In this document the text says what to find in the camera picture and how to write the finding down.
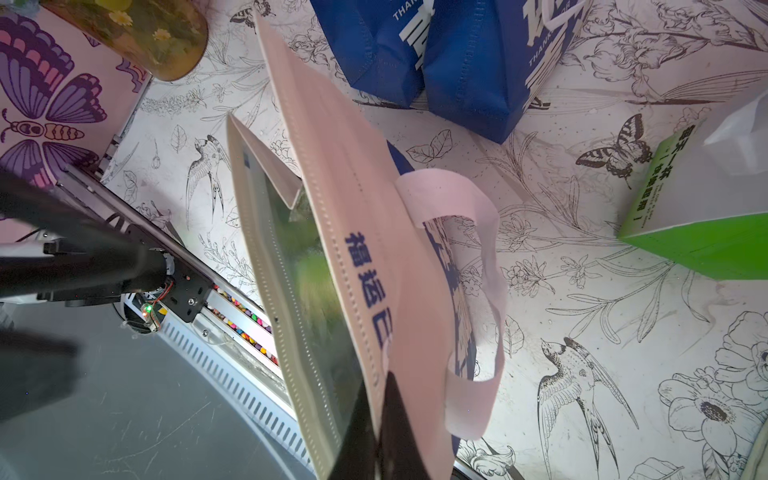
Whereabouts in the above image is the artificial potted plant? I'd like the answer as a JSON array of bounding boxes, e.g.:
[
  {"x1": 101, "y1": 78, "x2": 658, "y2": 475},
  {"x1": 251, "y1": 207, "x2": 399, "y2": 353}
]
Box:
[{"x1": 42, "y1": 0, "x2": 209, "y2": 81}]

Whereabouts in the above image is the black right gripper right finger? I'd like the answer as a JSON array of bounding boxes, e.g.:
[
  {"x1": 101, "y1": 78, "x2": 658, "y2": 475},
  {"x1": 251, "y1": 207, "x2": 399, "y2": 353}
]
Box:
[{"x1": 378, "y1": 372, "x2": 430, "y2": 480}]

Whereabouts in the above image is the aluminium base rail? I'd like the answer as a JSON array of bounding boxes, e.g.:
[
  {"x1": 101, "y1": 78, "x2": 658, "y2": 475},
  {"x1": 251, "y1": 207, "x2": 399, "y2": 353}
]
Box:
[{"x1": 63, "y1": 169, "x2": 315, "y2": 479}]

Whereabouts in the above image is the green white takeout bag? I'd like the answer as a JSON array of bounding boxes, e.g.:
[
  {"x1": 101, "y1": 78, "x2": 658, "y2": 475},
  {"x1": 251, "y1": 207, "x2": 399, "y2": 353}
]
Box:
[{"x1": 618, "y1": 89, "x2": 767, "y2": 280}]

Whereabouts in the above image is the blue white takeout bag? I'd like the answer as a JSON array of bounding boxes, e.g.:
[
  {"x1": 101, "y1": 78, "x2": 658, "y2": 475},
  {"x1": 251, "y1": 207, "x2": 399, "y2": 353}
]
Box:
[{"x1": 227, "y1": 18, "x2": 507, "y2": 479}]

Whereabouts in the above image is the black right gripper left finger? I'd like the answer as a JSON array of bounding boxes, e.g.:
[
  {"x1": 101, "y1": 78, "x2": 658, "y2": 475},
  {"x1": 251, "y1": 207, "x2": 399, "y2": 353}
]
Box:
[{"x1": 328, "y1": 384, "x2": 377, "y2": 480}]

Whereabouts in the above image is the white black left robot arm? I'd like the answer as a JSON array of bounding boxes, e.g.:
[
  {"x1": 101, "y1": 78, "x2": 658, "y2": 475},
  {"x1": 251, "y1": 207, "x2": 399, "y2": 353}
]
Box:
[{"x1": 1, "y1": 170, "x2": 168, "y2": 421}]

